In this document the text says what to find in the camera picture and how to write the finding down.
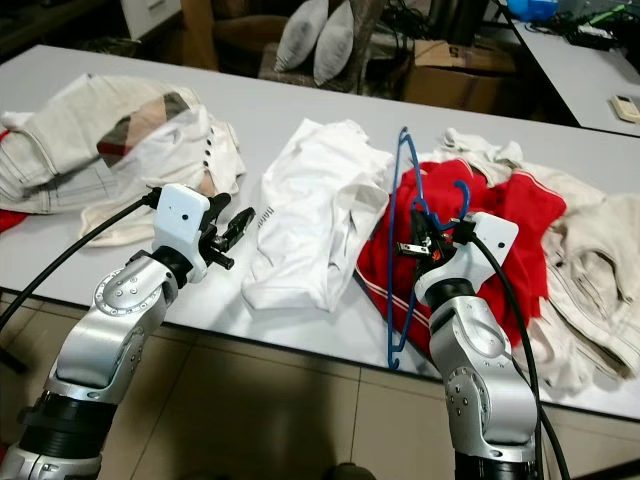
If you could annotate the cardboard box with black logo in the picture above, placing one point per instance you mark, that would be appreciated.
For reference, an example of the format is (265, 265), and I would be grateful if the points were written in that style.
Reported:
(455, 75)

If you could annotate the white shirt with plaid lining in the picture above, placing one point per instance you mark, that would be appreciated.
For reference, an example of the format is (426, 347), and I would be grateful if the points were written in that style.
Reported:
(210, 160)

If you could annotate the small beige remote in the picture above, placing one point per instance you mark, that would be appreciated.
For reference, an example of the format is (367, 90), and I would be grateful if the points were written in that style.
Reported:
(626, 108)

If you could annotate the white printed t-shirt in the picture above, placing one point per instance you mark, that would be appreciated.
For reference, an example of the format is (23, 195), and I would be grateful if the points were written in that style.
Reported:
(310, 220)

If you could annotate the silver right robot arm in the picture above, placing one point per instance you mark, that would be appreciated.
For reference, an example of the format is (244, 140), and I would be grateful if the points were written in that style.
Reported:
(470, 350)

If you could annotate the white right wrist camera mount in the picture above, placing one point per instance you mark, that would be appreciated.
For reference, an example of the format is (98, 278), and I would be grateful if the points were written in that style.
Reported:
(485, 240)

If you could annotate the white side table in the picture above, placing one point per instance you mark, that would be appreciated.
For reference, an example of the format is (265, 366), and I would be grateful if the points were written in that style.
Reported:
(580, 80)

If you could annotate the black electronic device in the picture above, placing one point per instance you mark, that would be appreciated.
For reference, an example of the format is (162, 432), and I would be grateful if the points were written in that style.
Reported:
(600, 30)

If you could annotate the red shirt with white trim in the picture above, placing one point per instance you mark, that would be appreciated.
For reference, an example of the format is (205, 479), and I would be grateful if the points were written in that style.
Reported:
(540, 215)

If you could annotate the cream crumpled garment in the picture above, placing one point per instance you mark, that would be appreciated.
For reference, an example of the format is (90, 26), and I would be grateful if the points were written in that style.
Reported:
(590, 240)

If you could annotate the blue plastic clothes hanger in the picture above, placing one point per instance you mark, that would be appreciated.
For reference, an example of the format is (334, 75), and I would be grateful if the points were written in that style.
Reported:
(465, 197)

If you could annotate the blue plastic object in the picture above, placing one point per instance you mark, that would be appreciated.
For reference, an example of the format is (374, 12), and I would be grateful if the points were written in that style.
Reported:
(532, 8)

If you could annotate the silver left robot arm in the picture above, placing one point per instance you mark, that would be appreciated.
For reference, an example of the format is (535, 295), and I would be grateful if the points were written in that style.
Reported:
(105, 330)

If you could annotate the brown wooden armchair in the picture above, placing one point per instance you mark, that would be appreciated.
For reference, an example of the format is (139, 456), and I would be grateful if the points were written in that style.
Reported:
(230, 40)

